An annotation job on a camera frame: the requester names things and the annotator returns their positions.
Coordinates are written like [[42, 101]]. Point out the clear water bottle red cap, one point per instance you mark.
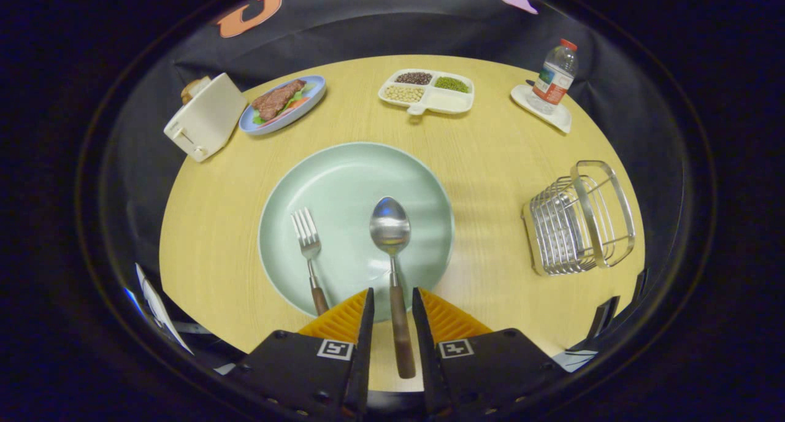
[[555, 75]]

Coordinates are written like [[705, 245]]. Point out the yellow soybeans pile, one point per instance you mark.
[[403, 94]]

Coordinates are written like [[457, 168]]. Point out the pale green plate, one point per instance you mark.
[[343, 176]]

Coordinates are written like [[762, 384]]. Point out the black chair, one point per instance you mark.
[[604, 314]]

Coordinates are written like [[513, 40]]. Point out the black backdrop cloth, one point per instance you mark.
[[368, 29]]

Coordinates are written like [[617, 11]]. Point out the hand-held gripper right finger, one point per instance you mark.
[[490, 367]]

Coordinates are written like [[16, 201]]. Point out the white square coaster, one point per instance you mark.
[[555, 120]]

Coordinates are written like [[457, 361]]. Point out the white sheet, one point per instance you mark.
[[570, 360]]

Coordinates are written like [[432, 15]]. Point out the white toaster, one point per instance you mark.
[[205, 118]]

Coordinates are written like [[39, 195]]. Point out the blue plate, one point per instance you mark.
[[279, 122]]

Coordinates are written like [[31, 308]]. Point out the dark red beans pile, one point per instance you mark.
[[414, 78]]

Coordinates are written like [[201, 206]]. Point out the brown bread slice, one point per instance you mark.
[[193, 89]]

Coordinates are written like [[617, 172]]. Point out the white paper board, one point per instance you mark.
[[156, 305]]

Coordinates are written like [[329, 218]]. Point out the white divided tray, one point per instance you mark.
[[451, 102]]

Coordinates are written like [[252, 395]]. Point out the brown steak slice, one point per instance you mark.
[[276, 98]]

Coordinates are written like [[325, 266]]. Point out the green mung beans pile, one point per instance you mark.
[[452, 84]]

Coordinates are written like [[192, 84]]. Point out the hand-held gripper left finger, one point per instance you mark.
[[306, 373]]

